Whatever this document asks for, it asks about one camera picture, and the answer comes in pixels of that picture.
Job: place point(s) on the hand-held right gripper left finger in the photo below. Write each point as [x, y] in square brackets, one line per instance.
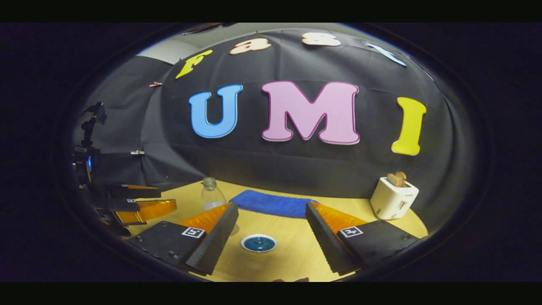
[216, 241]

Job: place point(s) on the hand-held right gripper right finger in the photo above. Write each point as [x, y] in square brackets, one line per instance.
[326, 241]

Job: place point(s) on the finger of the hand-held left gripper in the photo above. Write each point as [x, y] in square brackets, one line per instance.
[123, 206]
[135, 192]

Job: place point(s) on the blue teacup lid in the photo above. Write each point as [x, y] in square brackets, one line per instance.
[258, 243]

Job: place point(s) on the clear plastic water bottle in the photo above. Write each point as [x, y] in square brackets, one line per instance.
[211, 197]

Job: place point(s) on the blue towel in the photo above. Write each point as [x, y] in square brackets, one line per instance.
[271, 204]

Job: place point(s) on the white toaster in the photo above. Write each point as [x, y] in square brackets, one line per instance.
[391, 201]

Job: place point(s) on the black backdrop cloth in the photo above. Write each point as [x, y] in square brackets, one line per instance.
[296, 165]

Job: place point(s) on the brown toast slice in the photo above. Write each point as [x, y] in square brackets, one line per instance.
[402, 177]
[393, 180]

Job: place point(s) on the red clip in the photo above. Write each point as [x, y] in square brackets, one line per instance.
[155, 84]

